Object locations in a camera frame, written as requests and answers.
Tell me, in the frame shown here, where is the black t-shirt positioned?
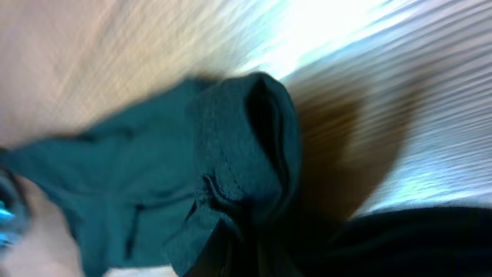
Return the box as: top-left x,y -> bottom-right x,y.
1,73 -> 491,276

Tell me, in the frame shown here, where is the light blue printed t-shirt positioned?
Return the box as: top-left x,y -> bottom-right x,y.
1,202 -> 16,251

